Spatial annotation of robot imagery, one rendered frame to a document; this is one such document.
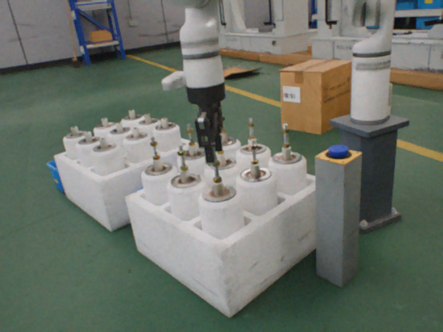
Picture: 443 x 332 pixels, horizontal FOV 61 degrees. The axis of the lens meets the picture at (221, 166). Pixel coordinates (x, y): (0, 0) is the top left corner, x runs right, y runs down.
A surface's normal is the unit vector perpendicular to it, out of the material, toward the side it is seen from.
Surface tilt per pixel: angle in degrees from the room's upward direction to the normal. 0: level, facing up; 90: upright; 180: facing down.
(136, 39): 90
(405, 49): 90
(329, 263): 90
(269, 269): 90
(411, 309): 0
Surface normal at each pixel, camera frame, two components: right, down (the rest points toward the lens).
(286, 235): 0.67, 0.22
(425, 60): -0.90, 0.26
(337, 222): -0.73, 0.34
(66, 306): -0.11, -0.91
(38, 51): 0.42, 0.32
